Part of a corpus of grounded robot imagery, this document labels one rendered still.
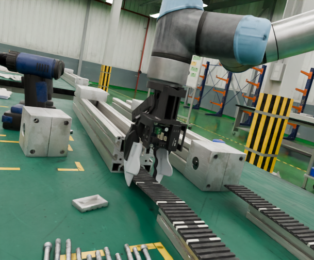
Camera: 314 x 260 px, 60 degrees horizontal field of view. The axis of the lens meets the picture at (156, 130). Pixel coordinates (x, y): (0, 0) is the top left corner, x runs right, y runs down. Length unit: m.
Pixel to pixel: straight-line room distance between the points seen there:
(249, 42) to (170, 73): 0.13
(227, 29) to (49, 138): 0.44
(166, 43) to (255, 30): 0.14
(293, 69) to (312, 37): 3.39
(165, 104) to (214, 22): 0.15
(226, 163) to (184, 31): 0.31
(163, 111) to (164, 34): 0.13
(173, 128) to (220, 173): 0.20
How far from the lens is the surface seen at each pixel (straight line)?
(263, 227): 0.54
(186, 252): 0.39
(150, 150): 0.63
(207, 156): 0.61
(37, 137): 0.65
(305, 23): 0.60
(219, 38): 0.47
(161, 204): 0.44
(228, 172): 0.65
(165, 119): 0.47
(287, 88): 3.96
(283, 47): 0.59
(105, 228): 0.42
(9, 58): 0.86
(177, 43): 0.48
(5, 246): 0.38
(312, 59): 9.78
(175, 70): 0.48
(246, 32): 0.46
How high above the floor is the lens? 1.00
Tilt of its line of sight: 11 degrees down
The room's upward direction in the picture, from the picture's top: 12 degrees clockwise
